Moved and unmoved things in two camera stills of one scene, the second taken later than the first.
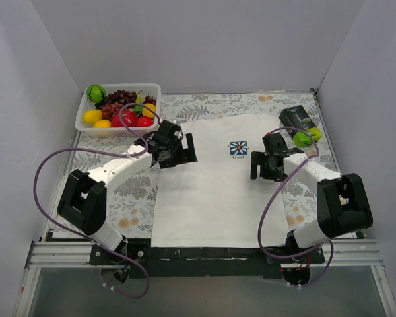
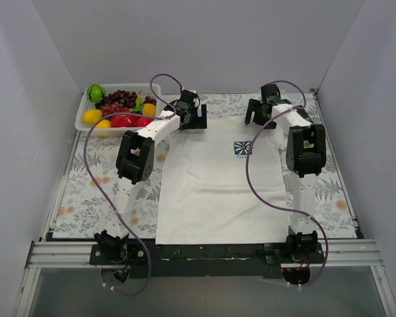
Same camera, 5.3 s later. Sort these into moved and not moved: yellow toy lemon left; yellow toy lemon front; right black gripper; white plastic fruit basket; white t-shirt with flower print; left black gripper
Moved: right black gripper; left black gripper
Not moved: white plastic fruit basket; white t-shirt with flower print; yellow toy lemon left; yellow toy lemon front
